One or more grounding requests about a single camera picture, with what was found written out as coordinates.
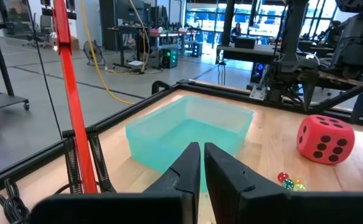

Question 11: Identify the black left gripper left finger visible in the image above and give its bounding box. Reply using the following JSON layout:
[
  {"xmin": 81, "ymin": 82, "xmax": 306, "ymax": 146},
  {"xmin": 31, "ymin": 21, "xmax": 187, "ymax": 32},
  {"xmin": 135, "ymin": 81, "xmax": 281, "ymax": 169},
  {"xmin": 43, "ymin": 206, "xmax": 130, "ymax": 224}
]
[{"xmin": 29, "ymin": 142, "xmax": 201, "ymax": 224}]

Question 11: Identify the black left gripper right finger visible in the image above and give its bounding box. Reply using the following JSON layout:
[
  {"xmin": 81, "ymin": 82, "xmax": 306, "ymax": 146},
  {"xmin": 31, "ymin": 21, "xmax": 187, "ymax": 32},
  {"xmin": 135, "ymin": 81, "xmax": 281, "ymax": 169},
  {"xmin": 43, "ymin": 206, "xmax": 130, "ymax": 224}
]
[{"xmin": 204, "ymin": 142, "xmax": 363, "ymax": 224}]

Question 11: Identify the small green translucent die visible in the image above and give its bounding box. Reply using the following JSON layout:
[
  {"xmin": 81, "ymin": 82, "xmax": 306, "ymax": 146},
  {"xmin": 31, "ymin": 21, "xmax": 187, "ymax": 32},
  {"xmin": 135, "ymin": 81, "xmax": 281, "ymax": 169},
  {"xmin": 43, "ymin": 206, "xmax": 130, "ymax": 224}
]
[{"xmin": 282, "ymin": 178, "xmax": 295, "ymax": 191}]

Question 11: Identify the large red foam die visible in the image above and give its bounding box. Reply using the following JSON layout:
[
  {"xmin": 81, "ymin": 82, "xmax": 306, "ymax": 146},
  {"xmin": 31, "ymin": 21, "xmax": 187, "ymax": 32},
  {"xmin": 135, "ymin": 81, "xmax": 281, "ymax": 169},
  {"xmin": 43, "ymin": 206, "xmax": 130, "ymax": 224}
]
[{"xmin": 296, "ymin": 114, "xmax": 356, "ymax": 166}]

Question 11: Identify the teal translucent plastic bin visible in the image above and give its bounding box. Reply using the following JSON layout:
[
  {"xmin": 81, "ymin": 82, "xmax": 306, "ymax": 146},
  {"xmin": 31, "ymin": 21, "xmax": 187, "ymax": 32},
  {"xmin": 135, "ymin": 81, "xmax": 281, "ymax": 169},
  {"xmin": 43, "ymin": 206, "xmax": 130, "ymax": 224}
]
[{"xmin": 125, "ymin": 95, "xmax": 255, "ymax": 192}]

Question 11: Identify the computer tower with green lights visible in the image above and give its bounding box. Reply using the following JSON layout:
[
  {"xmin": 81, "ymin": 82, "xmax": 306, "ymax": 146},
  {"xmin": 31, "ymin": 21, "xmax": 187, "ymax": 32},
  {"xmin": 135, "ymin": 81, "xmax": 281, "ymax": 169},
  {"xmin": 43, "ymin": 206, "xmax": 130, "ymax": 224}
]
[{"xmin": 159, "ymin": 46, "xmax": 179, "ymax": 70}]

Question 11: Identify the red desk lamp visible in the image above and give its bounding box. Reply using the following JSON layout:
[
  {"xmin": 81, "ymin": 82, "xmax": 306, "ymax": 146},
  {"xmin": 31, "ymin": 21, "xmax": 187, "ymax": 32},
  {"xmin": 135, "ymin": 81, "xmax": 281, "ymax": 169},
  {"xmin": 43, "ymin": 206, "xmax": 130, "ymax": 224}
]
[{"xmin": 40, "ymin": 0, "xmax": 117, "ymax": 194}]

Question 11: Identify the black background table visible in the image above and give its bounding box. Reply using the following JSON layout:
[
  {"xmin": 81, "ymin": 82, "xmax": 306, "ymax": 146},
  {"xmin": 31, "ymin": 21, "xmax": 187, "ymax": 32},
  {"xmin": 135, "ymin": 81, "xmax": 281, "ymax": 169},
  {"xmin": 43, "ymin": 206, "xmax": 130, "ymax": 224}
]
[{"xmin": 216, "ymin": 36, "xmax": 283, "ymax": 65}]

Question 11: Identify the black floor fan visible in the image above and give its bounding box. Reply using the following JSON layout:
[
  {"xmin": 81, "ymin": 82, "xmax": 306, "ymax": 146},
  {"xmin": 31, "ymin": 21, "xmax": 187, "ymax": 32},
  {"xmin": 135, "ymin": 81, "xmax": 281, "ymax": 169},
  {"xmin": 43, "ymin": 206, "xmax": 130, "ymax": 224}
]
[{"xmin": 82, "ymin": 39, "xmax": 106, "ymax": 67}]

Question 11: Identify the black office desk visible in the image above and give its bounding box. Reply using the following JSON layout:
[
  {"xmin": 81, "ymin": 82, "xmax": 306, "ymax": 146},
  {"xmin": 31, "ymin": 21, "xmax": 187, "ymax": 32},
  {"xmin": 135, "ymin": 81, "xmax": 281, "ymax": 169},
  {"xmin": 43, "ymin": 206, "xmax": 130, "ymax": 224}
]
[{"xmin": 106, "ymin": 25, "xmax": 158, "ymax": 71}]

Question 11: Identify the grey office chair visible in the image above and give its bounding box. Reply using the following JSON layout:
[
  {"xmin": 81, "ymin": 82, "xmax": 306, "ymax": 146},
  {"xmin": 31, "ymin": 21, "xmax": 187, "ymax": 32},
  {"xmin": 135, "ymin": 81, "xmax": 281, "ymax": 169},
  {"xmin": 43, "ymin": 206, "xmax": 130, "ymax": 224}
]
[{"xmin": 32, "ymin": 14, "xmax": 56, "ymax": 49}]

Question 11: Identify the black rolling stand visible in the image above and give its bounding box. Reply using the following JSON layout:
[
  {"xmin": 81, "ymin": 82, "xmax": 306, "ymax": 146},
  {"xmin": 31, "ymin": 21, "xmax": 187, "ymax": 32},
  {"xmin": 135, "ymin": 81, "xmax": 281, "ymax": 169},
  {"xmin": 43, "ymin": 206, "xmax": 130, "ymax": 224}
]
[{"xmin": 0, "ymin": 21, "xmax": 30, "ymax": 111}]

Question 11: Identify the silver angle bracket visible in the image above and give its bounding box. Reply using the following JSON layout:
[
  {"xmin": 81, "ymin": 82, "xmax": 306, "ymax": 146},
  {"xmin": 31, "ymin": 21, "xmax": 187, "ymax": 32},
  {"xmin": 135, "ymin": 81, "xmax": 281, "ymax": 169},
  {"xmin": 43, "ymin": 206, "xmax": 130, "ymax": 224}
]
[{"xmin": 249, "ymin": 85, "xmax": 268, "ymax": 101}]

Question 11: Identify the black looped power cable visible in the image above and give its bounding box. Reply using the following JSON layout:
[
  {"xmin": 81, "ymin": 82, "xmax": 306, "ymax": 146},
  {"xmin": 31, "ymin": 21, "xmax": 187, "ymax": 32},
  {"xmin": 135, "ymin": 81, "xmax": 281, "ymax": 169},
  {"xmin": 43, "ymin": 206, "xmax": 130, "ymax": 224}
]
[{"xmin": 151, "ymin": 80, "xmax": 172, "ymax": 96}]

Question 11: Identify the yellow hanging cable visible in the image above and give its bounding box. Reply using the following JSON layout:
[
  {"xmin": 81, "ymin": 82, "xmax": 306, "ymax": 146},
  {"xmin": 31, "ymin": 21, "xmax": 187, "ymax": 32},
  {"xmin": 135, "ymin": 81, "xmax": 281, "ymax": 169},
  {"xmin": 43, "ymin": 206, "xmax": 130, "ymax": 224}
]
[{"xmin": 80, "ymin": 0, "xmax": 136, "ymax": 106}]

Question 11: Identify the thin black cable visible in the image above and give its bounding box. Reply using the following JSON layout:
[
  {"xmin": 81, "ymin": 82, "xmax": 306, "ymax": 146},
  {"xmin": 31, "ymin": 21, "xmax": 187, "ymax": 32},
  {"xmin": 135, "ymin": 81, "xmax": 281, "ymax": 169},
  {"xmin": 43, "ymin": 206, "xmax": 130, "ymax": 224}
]
[{"xmin": 24, "ymin": 0, "xmax": 63, "ymax": 140}]

